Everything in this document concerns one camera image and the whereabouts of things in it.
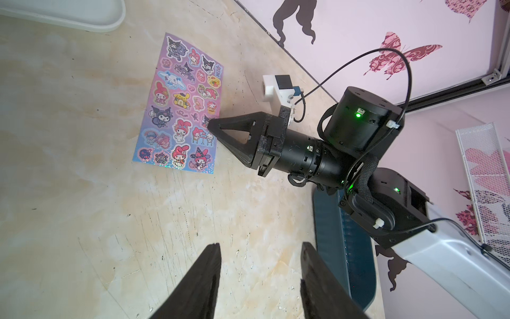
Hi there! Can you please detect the teal plastic storage box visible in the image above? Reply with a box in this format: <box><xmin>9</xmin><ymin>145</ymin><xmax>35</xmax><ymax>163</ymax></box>
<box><xmin>312</xmin><ymin>189</ymin><xmax>377</xmax><ymax>310</ymax></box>

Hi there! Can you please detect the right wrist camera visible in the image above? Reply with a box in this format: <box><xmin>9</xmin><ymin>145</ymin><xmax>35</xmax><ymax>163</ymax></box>
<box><xmin>263</xmin><ymin>74</ymin><xmax>303</xmax><ymax>122</ymax></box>

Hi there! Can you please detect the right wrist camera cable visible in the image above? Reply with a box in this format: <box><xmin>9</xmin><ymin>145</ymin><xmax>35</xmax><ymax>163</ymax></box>
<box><xmin>292</xmin><ymin>47</ymin><xmax>413</xmax><ymax>128</ymax></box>

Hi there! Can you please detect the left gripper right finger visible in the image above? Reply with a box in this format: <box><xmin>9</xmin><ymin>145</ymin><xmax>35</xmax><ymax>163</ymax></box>
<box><xmin>300</xmin><ymin>242</ymin><xmax>367</xmax><ymax>319</ymax></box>

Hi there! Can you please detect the white square tray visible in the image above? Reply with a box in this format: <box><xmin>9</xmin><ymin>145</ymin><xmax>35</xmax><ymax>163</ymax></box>
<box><xmin>1</xmin><ymin>0</ymin><xmax>126</xmax><ymax>33</ymax></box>

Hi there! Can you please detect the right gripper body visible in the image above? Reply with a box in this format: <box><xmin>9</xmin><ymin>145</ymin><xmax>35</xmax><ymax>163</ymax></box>
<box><xmin>258</xmin><ymin>111</ymin><xmax>291</xmax><ymax>177</ymax></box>

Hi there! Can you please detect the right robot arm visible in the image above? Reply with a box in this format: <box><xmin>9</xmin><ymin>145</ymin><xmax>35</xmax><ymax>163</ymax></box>
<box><xmin>208</xmin><ymin>86</ymin><xmax>509</xmax><ymax>318</ymax></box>

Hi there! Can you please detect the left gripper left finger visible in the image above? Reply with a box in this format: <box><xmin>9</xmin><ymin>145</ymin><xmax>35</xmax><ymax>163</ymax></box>
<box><xmin>151</xmin><ymin>243</ymin><xmax>222</xmax><ymax>319</ymax></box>

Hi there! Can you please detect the white wire basket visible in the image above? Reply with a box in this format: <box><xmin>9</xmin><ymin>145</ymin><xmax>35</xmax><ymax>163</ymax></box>
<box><xmin>456</xmin><ymin>123</ymin><xmax>509</xmax><ymax>265</ymax></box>

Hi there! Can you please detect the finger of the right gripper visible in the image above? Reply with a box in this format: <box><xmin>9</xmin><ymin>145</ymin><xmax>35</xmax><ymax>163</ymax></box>
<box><xmin>207</xmin><ymin>112</ymin><xmax>268</xmax><ymax>167</ymax></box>

